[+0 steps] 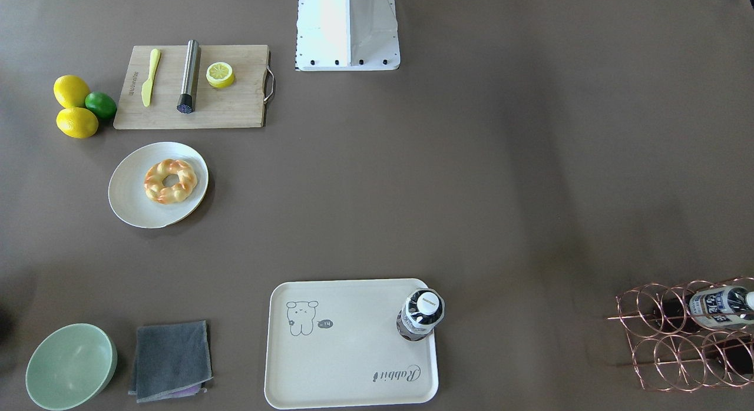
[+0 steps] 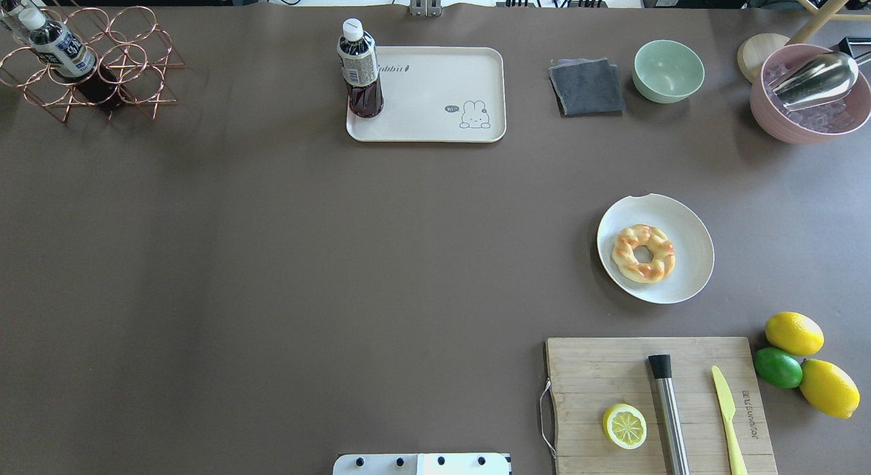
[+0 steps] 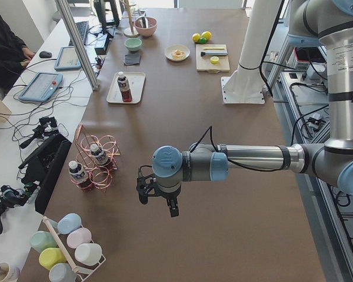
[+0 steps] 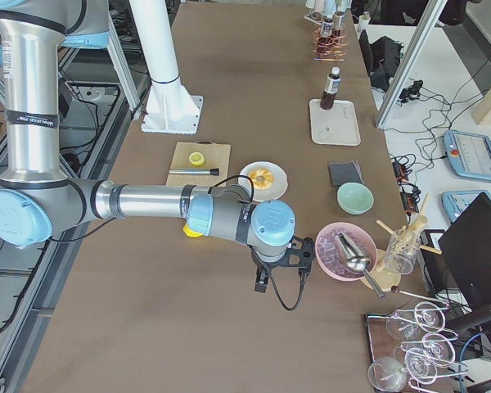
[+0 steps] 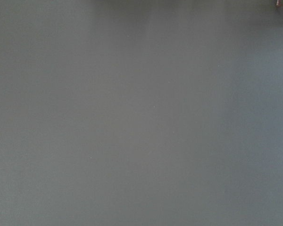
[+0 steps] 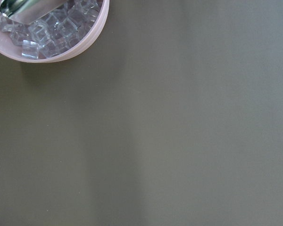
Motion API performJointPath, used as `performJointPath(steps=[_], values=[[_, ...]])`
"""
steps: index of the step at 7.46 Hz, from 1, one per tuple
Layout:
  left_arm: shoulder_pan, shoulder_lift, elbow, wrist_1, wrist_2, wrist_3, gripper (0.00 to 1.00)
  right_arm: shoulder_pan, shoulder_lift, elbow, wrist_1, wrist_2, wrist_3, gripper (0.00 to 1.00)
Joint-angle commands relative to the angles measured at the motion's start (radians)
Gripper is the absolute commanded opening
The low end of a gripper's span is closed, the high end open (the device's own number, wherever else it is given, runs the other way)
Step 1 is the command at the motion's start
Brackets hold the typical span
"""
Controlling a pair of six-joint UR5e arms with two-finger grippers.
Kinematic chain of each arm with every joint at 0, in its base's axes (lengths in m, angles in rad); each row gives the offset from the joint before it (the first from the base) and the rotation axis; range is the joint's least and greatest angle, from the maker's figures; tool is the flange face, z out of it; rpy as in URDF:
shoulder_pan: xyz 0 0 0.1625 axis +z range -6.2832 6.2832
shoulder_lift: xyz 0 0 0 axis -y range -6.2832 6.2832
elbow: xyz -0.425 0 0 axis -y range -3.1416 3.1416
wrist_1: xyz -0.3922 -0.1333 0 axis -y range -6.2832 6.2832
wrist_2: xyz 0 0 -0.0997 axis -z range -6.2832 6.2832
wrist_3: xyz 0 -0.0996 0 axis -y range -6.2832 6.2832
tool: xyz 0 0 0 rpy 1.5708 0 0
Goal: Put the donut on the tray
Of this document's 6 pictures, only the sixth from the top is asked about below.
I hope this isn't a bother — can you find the pink bowl with ice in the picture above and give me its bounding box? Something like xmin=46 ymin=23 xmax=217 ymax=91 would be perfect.
xmin=0 ymin=0 xmax=110 ymax=64

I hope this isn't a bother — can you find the metal ice scoop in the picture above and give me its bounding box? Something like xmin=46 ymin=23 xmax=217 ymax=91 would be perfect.
xmin=0 ymin=0 xmax=67 ymax=24

